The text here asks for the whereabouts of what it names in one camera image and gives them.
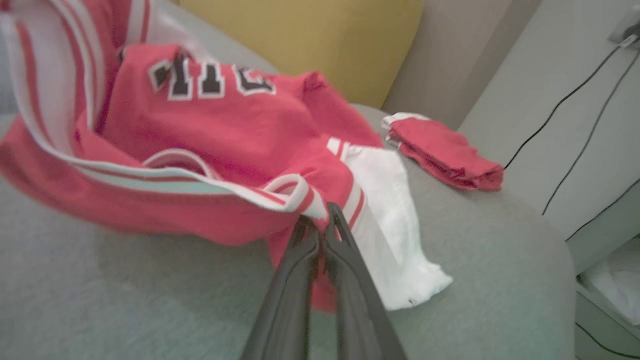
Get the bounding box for wide yellow sofa backrest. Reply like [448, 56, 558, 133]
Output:
[179, 0, 426, 109]

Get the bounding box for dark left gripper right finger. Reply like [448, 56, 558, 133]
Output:
[324, 202, 408, 360]

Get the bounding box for thin black floor cable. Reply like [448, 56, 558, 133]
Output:
[575, 321, 640, 360]

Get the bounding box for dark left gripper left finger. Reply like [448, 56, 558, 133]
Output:
[240, 215, 321, 360]

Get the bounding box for red shorts with white stripe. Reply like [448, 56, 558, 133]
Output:
[382, 112, 505, 192]

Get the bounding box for wall power plug adapter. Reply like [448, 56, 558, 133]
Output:
[607, 9, 640, 51]

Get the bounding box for red mesh basketball jersey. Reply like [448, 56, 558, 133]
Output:
[0, 0, 454, 313]

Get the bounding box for thin black power cable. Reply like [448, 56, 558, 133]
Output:
[504, 44, 623, 170]
[542, 50, 640, 217]

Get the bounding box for large grey sofa seat cushion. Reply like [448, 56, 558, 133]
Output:
[0, 0, 577, 360]

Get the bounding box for white low shelf unit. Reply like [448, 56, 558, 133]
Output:
[565, 179, 640, 360]

